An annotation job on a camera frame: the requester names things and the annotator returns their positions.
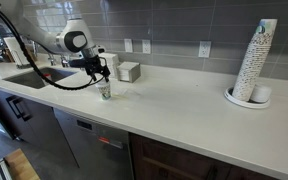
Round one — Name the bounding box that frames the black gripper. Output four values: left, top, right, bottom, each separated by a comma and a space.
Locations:
83, 53, 112, 83

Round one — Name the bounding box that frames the printed paper cup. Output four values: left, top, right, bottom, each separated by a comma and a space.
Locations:
96, 83, 112, 101

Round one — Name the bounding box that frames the white cup with red rim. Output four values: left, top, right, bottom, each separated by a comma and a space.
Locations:
41, 73, 53, 86

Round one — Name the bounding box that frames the white round cup tray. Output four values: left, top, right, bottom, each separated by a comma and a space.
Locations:
223, 86, 272, 110

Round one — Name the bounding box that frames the white napkin stack box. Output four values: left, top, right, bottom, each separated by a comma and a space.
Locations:
99, 52, 120, 80

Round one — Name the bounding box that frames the grey napkin holder box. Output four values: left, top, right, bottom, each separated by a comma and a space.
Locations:
117, 61, 142, 84

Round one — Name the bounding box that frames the small chrome tap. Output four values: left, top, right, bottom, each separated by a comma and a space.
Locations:
59, 54, 70, 68

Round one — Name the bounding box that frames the chrome faucet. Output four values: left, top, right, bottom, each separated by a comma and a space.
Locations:
46, 52, 57, 67

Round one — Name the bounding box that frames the steel sink basin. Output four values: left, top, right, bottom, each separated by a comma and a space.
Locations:
3, 66, 79, 90

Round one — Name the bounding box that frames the stainless steel dishwasher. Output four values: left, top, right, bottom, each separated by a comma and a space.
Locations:
53, 108, 134, 180

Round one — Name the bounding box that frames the dark grey cabinet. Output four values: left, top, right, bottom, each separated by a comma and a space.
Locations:
0, 84, 80, 168

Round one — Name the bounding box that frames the brown wooden cabinet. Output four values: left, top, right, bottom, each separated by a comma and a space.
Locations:
128, 132, 280, 180

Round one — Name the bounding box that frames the light wooden platform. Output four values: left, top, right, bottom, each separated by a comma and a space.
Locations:
3, 148, 41, 180

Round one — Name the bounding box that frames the tall stack of paper cups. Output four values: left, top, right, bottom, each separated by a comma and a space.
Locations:
231, 18, 278, 102

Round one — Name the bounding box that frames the stack of white lids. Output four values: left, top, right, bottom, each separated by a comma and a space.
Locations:
249, 83, 273, 104

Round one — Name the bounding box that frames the dark wrist camera box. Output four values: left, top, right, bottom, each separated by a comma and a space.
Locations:
68, 58, 88, 68

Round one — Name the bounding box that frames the white wall outlet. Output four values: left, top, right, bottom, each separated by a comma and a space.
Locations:
141, 39, 152, 55
123, 38, 134, 54
198, 40, 212, 59

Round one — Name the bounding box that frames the black corrugated cable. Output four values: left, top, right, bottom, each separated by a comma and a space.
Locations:
0, 2, 106, 92

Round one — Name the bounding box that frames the black cabinet door handle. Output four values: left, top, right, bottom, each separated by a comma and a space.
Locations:
13, 97, 34, 122
5, 95, 22, 120

